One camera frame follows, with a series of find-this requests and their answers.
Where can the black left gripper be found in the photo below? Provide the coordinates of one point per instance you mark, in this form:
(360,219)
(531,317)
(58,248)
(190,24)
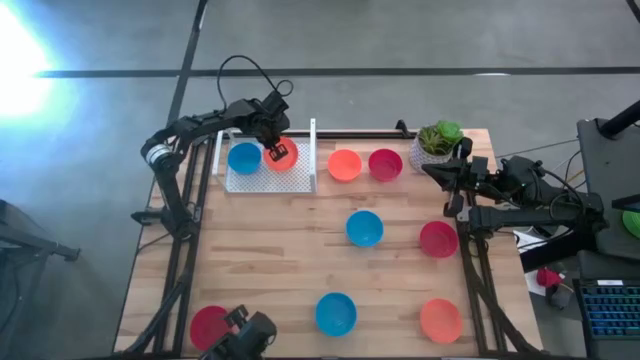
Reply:
(270,122)

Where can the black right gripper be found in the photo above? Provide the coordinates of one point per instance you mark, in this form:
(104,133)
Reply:
(477,172)

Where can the orange mini bowl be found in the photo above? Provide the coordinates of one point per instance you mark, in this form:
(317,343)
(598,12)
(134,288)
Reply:
(272,167)
(345,165)
(441,321)

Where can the blue mini bowl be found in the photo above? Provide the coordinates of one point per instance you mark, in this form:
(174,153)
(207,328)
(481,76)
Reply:
(365,228)
(244,158)
(336,314)

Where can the red mini bowl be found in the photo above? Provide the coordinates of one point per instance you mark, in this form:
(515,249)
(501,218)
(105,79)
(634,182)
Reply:
(207,327)
(385,165)
(439,240)

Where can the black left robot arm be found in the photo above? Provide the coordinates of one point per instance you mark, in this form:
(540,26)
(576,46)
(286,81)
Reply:
(170,195)

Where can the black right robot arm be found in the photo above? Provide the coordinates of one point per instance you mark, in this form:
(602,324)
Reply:
(525,217)

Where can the white perforated metal rack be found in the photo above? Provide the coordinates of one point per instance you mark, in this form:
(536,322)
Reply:
(295,182)

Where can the succulent in patterned white pot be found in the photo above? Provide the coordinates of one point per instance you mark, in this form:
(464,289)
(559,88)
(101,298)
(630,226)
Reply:
(425,157)

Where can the black clamp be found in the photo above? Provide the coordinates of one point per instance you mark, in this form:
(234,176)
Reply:
(402,128)

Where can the white paper sheet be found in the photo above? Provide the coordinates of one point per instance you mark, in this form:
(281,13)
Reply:
(530,240)

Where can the small red object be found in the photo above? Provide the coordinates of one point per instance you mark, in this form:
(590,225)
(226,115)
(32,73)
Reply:
(548,278)

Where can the small dark grey object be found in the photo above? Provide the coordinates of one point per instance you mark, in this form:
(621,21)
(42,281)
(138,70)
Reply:
(559,297)

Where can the black pole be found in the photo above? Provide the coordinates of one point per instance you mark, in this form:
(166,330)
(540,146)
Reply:
(622,120)

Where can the green round object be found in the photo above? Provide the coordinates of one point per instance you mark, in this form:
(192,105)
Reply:
(632,224)

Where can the black floor stand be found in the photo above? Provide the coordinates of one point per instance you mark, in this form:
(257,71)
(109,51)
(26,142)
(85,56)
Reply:
(35,242)

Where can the black aluminium table frame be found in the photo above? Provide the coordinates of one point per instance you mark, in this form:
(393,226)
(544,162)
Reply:
(360,134)

